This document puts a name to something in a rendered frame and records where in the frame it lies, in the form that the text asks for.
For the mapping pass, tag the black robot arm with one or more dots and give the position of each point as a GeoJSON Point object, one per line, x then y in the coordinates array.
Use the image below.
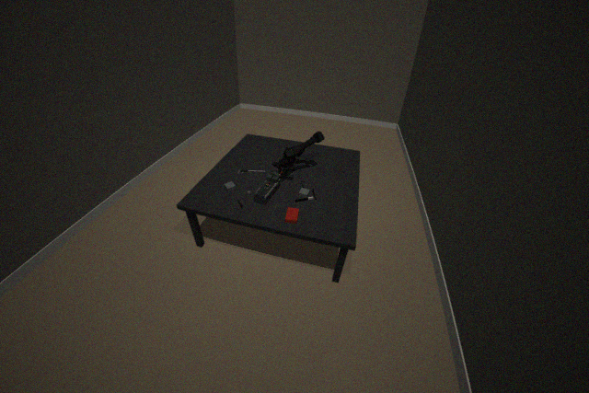
{"type": "Point", "coordinates": [298, 150]}

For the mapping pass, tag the red block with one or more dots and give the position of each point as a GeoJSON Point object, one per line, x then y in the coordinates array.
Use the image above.
{"type": "Point", "coordinates": [291, 215]}

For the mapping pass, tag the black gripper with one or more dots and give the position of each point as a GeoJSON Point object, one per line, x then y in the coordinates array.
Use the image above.
{"type": "Point", "coordinates": [283, 166]}

